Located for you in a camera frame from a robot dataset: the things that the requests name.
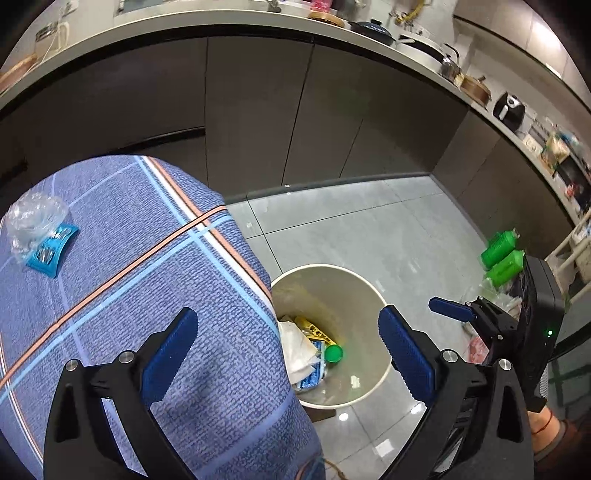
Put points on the clear plastic bag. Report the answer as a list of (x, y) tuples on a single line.
[(32, 217)]

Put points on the bag of groceries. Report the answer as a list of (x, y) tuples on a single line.
[(558, 147)]

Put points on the round wooden lid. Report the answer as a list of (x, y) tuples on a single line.
[(325, 18)]

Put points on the pink bottle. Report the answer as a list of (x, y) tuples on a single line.
[(321, 4)]

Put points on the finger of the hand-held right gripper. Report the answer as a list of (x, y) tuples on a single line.
[(450, 309)]

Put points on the yellow snack packet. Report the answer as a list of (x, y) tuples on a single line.
[(316, 332)]

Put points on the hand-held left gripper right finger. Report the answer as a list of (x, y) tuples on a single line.
[(408, 355)]

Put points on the white tissue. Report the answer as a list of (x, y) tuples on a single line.
[(295, 346)]

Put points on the black air fryer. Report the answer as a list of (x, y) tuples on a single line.
[(509, 110)]

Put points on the person's right forearm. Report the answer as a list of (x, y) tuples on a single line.
[(551, 434)]

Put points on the metal kettle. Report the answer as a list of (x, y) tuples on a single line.
[(450, 64)]

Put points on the blue foil packet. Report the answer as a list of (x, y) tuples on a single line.
[(51, 251)]

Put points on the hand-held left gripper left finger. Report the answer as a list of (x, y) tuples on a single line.
[(168, 355)]

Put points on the clear electric kettle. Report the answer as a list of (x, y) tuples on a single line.
[(51, 34)]

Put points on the black microwave oven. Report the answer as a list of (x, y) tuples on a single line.
[(575, 180)]

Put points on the white storage rack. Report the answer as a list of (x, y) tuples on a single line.
[(570, 249)]

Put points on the wooden steamer pot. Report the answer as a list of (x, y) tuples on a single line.
[(476, 90)]

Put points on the blue plaid tablecloth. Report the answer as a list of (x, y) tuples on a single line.
[(138, 258)]

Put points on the green bottle cap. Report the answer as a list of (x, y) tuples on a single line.
[(333, 354)]

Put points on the woven basket bowl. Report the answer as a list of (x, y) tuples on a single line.
[(16, 74)]

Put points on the dark kitchen cabinets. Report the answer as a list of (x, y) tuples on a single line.
[(277, 115)]

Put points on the green plastic bottle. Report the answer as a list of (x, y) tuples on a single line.
[(508, 267), (498, 247)]

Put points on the white round trash bin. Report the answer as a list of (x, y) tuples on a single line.
[(364, 300)]

